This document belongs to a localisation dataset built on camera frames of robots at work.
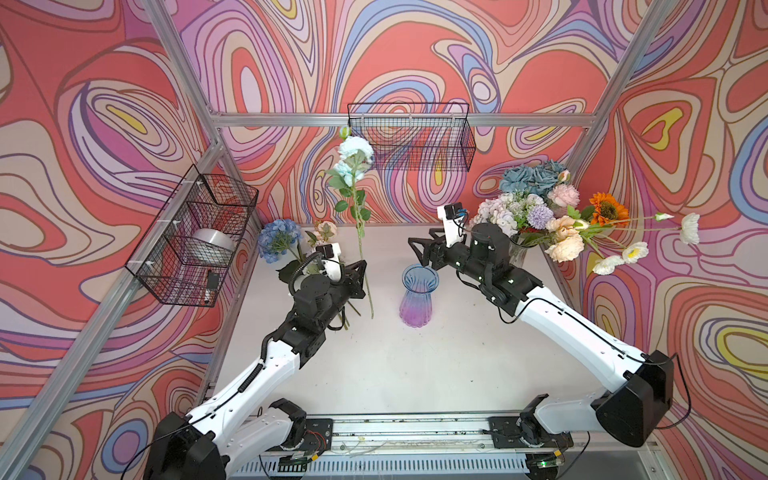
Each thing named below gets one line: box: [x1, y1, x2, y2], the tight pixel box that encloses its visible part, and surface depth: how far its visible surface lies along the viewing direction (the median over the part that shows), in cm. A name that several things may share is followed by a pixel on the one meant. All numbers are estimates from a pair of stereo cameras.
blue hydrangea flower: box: [257, 219, 302, 264], surface depth 107 cm
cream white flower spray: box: [580, 212, 701, 276], surface depth 61 cm
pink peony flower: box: [547, 183, 581, 208], surface depth 78 cm
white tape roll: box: [182, 228, 235, 267], surface depth 74 cm
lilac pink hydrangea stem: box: [527, 205, 555, 230], surface depth 75 cm
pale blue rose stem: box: [325, 126, 375, 319], surface depth 69 cm
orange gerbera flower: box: [589, 192, 629, 227], surface depth 69 cm
